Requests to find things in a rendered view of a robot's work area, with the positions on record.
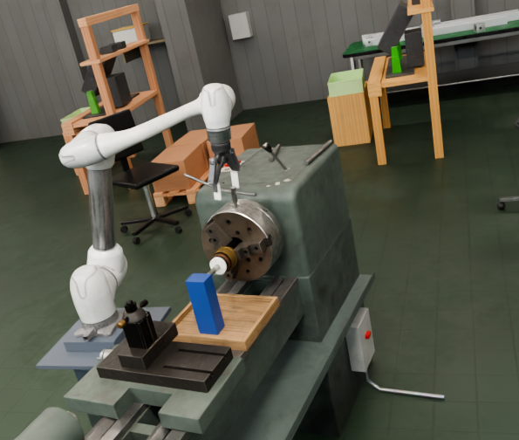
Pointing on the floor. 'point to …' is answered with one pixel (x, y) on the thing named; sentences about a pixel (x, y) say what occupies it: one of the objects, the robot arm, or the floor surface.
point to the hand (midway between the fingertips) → (227, 189)
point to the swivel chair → (139, 175)
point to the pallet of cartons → (195, 161)
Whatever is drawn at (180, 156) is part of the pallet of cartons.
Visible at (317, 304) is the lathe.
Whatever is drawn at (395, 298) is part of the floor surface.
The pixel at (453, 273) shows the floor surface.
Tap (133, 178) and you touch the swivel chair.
